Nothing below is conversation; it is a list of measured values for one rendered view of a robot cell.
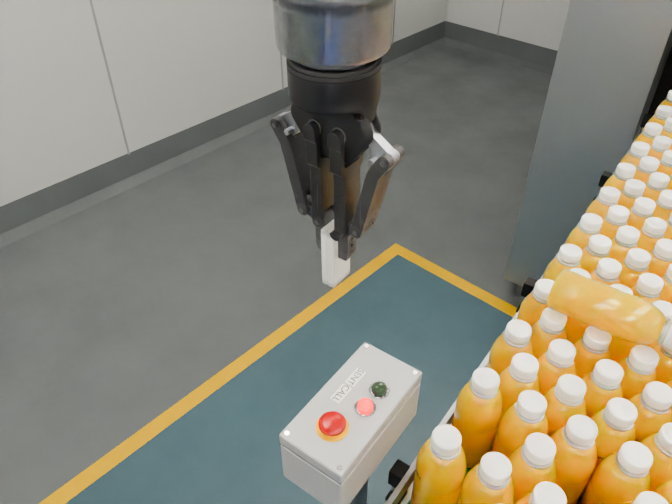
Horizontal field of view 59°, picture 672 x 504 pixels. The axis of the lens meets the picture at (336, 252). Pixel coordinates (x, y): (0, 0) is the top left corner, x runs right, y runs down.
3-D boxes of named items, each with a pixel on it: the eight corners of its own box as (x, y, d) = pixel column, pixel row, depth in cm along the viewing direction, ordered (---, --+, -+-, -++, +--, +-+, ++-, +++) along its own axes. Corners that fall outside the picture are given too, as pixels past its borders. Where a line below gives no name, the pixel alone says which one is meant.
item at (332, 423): (312, 429, 77) (312, 424, 76) (329, 410, 79) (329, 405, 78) (335, 444, 75) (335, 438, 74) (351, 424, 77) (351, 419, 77)
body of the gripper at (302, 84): (405, 48, 46) (398, 152, 52) (319, 27, 50) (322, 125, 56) (350, 81, 42) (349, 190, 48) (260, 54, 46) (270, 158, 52)
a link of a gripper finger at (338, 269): (344, 216, 58) (351, 219, 57) (344, 270, 62) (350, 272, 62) (326, 231, 56) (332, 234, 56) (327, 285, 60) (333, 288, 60)
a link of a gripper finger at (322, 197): (316, 127, 49) (302, 122, 49) (317, 233, 56) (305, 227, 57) (343, 109, 51) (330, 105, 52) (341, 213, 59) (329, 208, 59)
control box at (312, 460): (282, 476, 83) (277, 433, 76) (362, 383, 95) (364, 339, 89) (340, 517, 78) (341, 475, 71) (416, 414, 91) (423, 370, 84)
